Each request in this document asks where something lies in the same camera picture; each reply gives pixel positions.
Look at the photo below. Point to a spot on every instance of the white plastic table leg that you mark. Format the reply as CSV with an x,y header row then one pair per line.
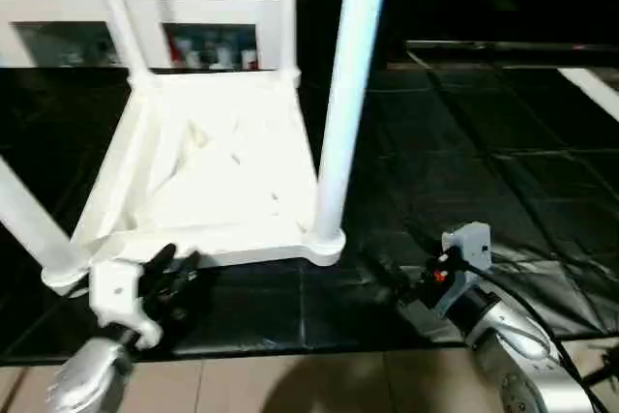
x,y
350,94
116,12
287,12
34,220

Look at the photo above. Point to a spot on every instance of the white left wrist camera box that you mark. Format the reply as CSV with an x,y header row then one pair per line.
x,y
121,302

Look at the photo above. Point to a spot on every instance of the white cabinet with glass doors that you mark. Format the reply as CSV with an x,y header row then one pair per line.
x,y
145,7

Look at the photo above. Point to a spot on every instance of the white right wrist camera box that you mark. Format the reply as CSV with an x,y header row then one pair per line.
x,y
469,244

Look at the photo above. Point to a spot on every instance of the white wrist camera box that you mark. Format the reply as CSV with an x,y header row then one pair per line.
x,y
469,244
121,302

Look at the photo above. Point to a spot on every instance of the dark low furniture silver edge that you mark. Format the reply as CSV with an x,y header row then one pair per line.
x,y
513,50

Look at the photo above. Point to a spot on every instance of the white plastic table top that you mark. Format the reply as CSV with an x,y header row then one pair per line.
x,y
213,162

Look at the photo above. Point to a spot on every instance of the black work mat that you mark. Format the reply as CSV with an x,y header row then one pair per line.
x,y
387,191

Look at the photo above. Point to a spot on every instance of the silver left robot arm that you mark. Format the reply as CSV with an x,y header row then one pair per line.
x,y
87,379

